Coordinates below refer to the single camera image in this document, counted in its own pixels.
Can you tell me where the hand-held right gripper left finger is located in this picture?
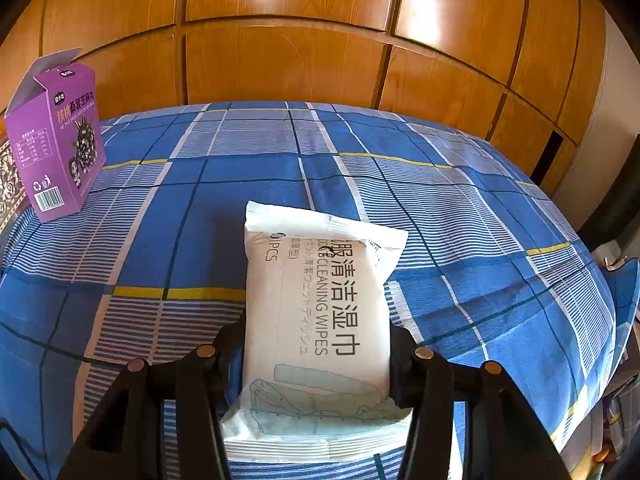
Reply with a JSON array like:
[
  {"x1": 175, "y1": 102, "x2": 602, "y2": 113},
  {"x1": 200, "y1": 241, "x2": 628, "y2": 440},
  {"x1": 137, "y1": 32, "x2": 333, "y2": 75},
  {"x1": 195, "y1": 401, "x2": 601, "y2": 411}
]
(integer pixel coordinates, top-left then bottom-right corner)
[{"x1": 57, "y1": 310, "x2": 248, "y2": 480}]

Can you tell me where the black chair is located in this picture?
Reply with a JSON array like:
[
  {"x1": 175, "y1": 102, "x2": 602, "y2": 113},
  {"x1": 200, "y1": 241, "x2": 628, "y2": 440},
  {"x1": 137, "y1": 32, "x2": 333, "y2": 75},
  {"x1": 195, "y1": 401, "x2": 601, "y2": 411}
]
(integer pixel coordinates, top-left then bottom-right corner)
[{"x1": 582, "y1": 132, "x2": 640, "y2": 248}]

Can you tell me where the wooden wardrobe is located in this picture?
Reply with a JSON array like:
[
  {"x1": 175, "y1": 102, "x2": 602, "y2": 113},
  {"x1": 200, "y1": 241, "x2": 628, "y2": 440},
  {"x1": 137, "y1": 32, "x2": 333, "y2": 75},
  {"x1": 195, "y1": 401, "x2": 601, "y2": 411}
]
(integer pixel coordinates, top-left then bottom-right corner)
[{"x1": 0, "y1": 0, "x2": 608, "y2": 206}]

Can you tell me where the ornate metallic tissue box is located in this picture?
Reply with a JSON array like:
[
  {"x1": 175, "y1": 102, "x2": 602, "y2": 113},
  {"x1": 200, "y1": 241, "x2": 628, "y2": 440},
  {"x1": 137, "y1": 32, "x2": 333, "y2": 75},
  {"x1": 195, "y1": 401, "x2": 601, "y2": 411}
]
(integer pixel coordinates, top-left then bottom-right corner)
[{"x1": 0, "y1": 140, "x2": 38, "y2": 233}]

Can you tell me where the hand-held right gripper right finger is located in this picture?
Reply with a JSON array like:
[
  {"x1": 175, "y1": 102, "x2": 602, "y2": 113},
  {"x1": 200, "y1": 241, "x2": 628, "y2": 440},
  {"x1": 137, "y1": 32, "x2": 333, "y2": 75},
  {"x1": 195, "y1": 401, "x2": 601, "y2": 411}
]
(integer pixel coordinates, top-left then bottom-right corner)
[{"x1": 389, "y1": 326, "x2": 571, "y2": 480}]

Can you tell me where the purple cardboard box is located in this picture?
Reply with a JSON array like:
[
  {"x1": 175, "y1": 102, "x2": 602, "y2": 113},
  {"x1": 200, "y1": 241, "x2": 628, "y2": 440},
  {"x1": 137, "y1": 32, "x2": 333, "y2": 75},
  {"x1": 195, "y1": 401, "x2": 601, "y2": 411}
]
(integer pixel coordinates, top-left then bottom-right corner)
[{"x1": 4, "y1": 47, "x2": 107, "y2": 224}]

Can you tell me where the white wet wipes pack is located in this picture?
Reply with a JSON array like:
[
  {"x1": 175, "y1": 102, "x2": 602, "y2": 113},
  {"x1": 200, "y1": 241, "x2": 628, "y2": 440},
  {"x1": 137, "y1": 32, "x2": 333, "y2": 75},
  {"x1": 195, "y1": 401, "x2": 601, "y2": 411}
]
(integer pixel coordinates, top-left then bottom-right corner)
[{"x1": 220, "y1": 200, "x2": 408, "y2": 463}]

